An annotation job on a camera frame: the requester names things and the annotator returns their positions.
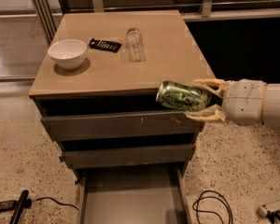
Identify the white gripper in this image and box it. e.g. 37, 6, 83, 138
184, 78, 267, 126

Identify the green soda can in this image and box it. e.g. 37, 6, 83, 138
156, 80, 211, 112

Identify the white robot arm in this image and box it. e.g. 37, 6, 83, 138
184, 78, 280, 126

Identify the grey middle drawer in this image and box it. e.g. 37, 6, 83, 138
63, 144, 195, 169

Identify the grey drawer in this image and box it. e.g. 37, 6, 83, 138
77, 163, 191, 224
41, 110, 203, 141
63, 144, 195, 169

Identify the grey drawer cabinet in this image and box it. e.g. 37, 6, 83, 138
28, 9, 219, 224

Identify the grey bottom drawer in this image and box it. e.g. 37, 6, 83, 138
77, 163, 191, 224

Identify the grey top drawer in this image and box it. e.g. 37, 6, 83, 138
41, 110, 203, 141

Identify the clear plastic bottle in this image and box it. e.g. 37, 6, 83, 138
126, 27, 146, 62

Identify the white power strip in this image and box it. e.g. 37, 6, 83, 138
258, 200, 280, 217

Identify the black snack packet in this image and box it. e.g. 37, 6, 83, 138
89, 38, 121, 53

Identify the white ceramic bowl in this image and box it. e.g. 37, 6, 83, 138
48, 39, 87, 70

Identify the black bar device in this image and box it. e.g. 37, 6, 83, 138
9, 189, 32, 224

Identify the black power adapter with cable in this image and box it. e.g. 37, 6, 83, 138
0, 197, 77, 213

